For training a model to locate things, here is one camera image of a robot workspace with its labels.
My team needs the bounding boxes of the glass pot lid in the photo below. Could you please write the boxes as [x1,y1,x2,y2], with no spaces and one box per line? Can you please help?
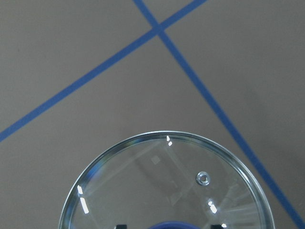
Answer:
[59,131,275,229]

